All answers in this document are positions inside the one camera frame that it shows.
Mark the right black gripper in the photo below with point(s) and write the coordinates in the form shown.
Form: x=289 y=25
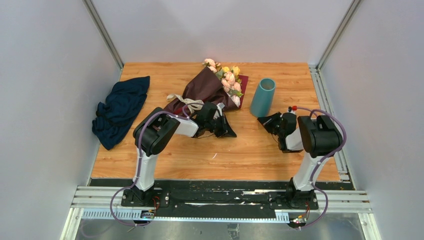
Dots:
x=267 y=121

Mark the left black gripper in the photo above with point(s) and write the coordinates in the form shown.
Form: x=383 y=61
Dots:
x=226 y=130

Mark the teal conical vase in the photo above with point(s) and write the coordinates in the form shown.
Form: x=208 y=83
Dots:
x=263 y=98

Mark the cream ribbon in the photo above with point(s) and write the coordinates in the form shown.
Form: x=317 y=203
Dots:
x=185 y=101

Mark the maroon wrapping paper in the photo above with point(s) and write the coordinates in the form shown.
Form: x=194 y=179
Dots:
x=204 y=87

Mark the pink yellow flower bunch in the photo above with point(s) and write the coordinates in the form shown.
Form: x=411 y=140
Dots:
x=233 y=83

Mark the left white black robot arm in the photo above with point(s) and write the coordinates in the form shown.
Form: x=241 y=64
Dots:
x=153 y=134

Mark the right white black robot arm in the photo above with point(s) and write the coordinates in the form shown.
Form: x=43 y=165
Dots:
x=319 y=137

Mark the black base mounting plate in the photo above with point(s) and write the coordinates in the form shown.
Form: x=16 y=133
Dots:
x=211 y=198

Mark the dark blue crumpled cloth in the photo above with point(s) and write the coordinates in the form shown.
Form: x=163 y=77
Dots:
x=115 y=116

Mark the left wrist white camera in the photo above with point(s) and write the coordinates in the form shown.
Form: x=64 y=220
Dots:
x=219 y=111

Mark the right aluminium corner post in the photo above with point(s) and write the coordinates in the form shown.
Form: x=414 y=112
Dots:
x=351 y=10

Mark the aluminium corner post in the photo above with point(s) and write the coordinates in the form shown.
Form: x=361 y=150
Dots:
x=351 y=10
x=97 y=20

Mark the aluminium front rail frame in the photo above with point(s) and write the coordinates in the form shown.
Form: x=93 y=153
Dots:
x=342 y=214

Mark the left aluminium corner post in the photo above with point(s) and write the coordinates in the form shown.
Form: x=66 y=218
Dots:
x=97 y=20

